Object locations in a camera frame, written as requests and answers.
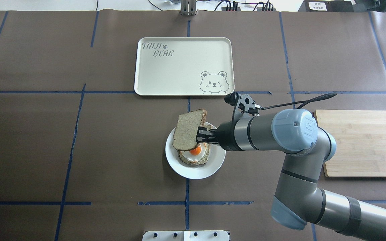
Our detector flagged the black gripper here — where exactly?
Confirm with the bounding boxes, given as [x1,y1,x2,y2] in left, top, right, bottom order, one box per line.
[196,122,239,151]

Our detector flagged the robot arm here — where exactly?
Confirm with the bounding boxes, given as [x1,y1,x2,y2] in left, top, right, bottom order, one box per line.
[194,109,386,241]

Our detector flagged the white round plate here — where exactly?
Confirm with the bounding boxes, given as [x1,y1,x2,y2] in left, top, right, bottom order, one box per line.
[165,129,226,179]

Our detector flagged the fried egg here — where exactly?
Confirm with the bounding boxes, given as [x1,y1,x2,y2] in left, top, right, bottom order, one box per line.
[180,144,207,163]

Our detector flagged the cream bear serving tray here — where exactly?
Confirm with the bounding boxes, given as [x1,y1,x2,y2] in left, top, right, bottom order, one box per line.
[134,37,235,96]

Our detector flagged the wooden cutting board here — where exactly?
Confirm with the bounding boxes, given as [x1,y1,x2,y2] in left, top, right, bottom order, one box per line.
[315,109,386,177]

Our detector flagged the black power box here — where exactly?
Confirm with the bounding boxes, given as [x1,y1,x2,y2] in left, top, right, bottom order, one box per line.
[298,0,355,12]

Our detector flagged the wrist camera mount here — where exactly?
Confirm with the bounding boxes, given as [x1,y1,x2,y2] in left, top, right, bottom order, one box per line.
[224,92,261,128]

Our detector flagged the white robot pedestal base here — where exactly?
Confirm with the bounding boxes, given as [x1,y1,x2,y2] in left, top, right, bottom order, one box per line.
[142,230,231,241]

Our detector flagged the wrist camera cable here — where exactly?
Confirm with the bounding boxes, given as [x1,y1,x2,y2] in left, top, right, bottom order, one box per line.
[255,93,337,111]

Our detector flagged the aluminium frame post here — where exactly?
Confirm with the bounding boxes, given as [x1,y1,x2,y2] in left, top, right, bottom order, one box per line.
[180,0,197,16]

